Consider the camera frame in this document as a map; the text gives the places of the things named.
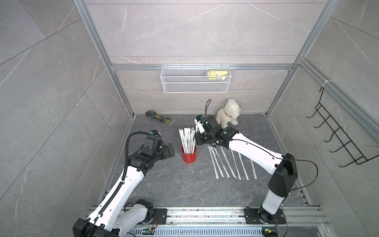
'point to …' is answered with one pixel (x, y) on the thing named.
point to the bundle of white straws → (188, 138)
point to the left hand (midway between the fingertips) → (166, 147)
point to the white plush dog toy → (229, 114)
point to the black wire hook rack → (357, 155)
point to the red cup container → (189, 158)
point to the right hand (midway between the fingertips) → (196, 136)
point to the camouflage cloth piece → (151, 114)
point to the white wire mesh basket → (195, 78)
